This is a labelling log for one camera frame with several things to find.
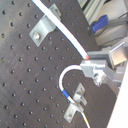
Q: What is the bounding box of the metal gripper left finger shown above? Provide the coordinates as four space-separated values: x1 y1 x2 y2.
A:
80 60 126 86

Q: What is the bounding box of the white cable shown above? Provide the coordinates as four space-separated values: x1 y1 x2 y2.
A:
32 0 93 128

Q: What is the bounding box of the lower metal cable clip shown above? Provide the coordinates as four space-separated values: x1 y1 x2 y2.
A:
64 84 87 123

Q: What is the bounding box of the metal cable clip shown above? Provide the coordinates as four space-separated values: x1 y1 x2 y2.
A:
29 3 63 48
64 84 87 123

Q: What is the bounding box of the aluminium frame rail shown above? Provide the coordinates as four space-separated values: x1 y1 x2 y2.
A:
77 0 128 24

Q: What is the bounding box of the blue clamp handle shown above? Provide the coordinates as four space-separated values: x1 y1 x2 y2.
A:
92 15 108 32

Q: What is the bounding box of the upper metal cable clip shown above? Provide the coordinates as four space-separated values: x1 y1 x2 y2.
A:
29 3 63 48

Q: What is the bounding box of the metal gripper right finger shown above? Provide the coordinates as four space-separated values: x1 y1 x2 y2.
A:
88 41 128 68

